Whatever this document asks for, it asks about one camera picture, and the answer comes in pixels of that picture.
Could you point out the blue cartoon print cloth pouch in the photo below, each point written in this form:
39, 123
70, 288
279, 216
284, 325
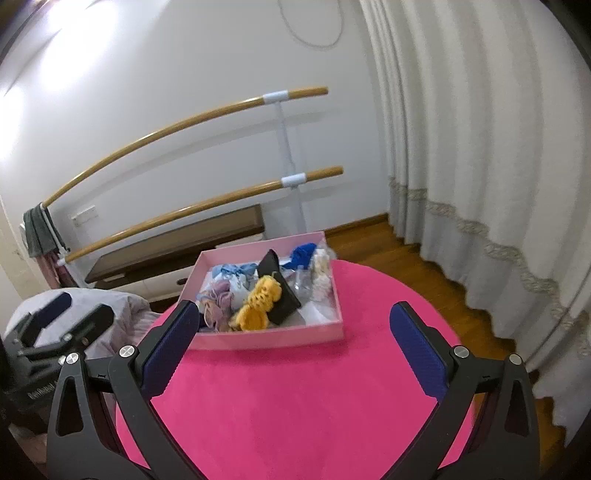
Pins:
241, 277

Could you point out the bag of white beads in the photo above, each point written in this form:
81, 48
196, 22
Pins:
321, 274

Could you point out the white wall socket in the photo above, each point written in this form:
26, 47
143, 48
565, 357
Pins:
84, 216

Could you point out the low brown white cabinet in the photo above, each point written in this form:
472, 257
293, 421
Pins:
157, 268

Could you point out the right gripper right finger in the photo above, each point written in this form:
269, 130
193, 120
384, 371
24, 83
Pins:
484, 424

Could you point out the yellow crochet item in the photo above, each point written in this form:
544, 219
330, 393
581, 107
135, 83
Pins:
253, 314

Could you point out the royal blue knitted item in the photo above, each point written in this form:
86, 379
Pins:
300, 257

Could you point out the cream curtain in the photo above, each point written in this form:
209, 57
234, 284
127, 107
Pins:
486, 113

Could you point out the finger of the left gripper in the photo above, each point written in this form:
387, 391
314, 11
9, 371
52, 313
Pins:
30, 325
77, 339

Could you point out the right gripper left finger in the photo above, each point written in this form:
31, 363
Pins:
82, 441

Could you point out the white barre stand post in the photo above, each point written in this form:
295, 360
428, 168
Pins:
291, 161

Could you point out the lower wooden ballet barre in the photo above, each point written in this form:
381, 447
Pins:
286, 182

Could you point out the black leather case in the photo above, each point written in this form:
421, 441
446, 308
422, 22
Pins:
285, 302

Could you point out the grey cloth on barre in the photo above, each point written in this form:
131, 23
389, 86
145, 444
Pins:
38, 235

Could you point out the wooden ballet barre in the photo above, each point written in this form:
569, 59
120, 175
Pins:
286, 182
232, 108

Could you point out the upper wooden ballet barre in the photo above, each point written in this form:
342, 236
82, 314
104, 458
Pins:
232, 108

